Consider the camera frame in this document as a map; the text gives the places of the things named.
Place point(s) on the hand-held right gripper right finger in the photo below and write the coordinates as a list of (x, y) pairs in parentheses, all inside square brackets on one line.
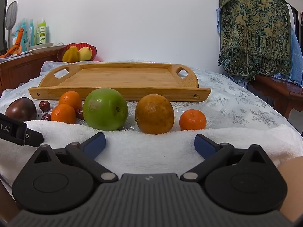
[(204, 145)]

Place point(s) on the stack of papers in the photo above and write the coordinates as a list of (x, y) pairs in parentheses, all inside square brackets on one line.
[(16, 56)]

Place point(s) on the small standing fan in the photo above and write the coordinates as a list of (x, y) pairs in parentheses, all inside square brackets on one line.
[(11, 14)]

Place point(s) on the dark purple round fruit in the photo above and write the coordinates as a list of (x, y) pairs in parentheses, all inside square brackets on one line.
[(20, 110)]

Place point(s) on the pale green bottle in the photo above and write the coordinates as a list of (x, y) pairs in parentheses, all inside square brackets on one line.
[(37, 35)]

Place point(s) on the white towel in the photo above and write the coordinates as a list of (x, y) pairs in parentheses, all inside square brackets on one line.
[(151, 151)]

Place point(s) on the green apple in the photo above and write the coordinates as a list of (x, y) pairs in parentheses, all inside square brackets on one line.
[(104, 110)]

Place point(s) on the green patterned fringed shawl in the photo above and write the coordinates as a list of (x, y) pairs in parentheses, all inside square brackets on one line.
[(253, 28)]

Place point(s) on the small tangerine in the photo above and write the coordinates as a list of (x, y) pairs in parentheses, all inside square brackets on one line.
[(193, 120)]

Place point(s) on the dark wooden side table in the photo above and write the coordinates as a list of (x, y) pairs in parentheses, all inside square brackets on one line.
[(279, 89)]

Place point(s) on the red fruit bowl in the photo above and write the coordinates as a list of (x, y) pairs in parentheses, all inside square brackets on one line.
[(93, 49)]

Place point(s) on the brown wooden cabinet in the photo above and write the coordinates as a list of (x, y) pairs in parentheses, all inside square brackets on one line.
[(21, 68)]

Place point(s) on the yellow mango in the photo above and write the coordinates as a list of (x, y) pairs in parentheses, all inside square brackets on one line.
[(84, 54)]

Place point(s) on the large yellowish orange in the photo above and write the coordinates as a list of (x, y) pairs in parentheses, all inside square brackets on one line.
[(155, 114)]

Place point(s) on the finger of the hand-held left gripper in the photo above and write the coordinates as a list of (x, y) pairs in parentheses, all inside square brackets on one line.
[(34, 138)]

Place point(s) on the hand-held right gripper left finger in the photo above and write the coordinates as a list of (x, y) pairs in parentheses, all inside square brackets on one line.
[(95, 144)]

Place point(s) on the teal spray bottle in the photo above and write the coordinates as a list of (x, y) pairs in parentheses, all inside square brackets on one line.
[(17, 29), (31, 34), (23, 28)]

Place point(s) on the wooden tray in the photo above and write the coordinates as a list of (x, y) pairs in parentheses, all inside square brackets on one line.
[(123, 78)]

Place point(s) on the red date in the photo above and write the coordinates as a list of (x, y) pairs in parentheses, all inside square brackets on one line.
[(46, 117), (79, 113), (44, 106)]

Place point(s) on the yellow starfruit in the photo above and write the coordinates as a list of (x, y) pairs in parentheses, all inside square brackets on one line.
[(71, 54)]

